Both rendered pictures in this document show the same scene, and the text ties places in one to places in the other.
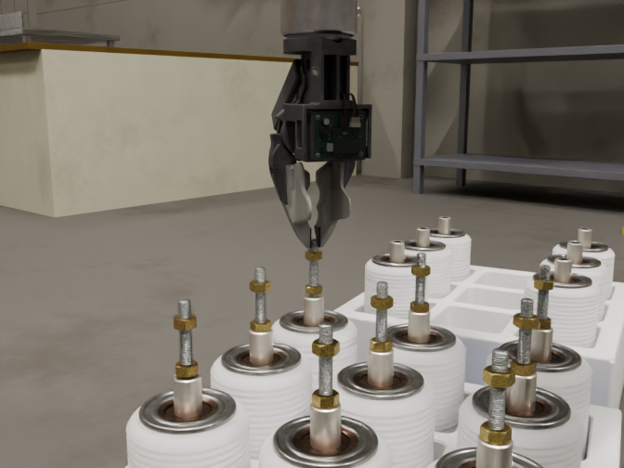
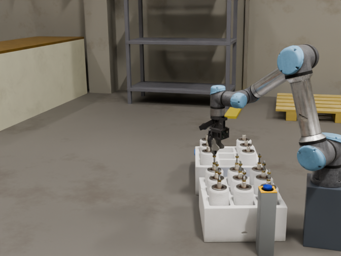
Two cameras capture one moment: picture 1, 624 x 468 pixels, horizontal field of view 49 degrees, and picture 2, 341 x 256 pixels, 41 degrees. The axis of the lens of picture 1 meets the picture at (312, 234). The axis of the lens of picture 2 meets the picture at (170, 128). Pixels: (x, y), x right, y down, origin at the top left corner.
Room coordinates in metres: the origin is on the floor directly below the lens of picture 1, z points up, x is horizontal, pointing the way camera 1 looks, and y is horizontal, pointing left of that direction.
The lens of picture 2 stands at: (-1.24, 1.16, 1.12)
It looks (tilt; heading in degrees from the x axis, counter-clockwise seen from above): 16 degrees down; 335
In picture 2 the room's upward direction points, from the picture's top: 1 degrees counter-clockwise
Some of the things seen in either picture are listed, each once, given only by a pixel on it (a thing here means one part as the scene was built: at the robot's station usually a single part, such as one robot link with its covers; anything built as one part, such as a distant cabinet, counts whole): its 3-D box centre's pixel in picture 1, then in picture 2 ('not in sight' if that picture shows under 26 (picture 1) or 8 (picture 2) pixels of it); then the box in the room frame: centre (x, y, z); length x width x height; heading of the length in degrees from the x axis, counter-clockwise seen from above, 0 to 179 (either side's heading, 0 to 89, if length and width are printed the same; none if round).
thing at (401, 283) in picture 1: (395, 318); (208, 165); (1.00, -0.13, 0.16); 0.10 x 0.10 x 0.18
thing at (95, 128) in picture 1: (191, 123); (12, 78); (3.77, 0.66, 0.35); 2.12 x 0.66 x 0.70; 139
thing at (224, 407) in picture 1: (188, 410); (219, 187); (0.50, 0.10, 0.25); 0.08 x 0.08 x 0.01
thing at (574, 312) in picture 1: (557, 344); (247, 165); (0.89, -0.34, 0.16); 0.10 x 0.10 x 0.18
